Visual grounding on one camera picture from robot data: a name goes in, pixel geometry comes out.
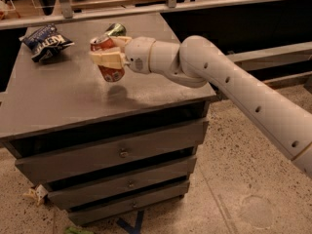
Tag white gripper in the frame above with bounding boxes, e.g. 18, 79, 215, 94
90, 36, 156, 74

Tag red coke can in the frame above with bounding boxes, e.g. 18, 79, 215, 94
90, 35, 125, 82

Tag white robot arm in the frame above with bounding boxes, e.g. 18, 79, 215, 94
90, 35, 312, 177

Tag green soda can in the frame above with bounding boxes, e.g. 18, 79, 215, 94
104, 23, 127, 36

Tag blue chip bag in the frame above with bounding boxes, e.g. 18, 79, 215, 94
19, 24, 73, 62

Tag grey drawer cabinet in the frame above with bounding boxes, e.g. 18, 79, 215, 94
0, 19, 215, 214

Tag top grey drawer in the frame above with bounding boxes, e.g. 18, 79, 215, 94
16, 118, 208, 184

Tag grey drawer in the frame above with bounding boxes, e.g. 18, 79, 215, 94
49, 155, 197, 210
16, 118, 208, 184
68, 180, 190, 225

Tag bottom grey drawer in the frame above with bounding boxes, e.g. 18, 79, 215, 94
68, 180, 190, 225

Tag middle grey drawer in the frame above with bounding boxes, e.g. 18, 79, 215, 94
49, 155, 197, 210

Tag crumpled paper scrap on floor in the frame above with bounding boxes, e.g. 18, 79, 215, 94
23, 184, 48, 206

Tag green object on floor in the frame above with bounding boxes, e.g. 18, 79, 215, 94
63, 226, 95, 234

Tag metal rail frame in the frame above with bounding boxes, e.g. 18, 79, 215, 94
0, 0, 283, 30

